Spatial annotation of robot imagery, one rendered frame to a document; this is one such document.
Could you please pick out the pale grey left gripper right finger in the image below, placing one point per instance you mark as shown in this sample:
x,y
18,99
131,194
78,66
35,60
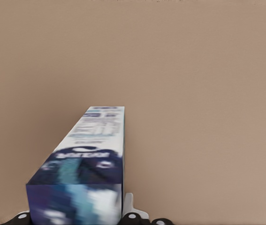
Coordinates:
x,y
128,206

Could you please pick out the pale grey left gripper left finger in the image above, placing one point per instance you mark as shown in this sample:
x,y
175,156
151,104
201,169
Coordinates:
x,y
22,216

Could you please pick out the blue and white toothpaste box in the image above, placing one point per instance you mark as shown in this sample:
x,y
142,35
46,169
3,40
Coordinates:
x,y
93,150

